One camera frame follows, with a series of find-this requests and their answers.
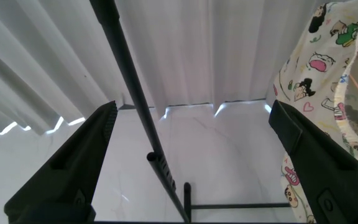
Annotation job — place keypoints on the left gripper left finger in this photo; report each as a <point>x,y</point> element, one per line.
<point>47,199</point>

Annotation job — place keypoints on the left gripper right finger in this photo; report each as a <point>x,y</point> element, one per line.
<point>346,194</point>

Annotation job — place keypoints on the white curtain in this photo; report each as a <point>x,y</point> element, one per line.
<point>197,46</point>

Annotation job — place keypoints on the cream printed garment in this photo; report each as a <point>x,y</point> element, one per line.
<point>322,77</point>

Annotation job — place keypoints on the black clothes rack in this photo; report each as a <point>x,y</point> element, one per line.
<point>129,77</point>

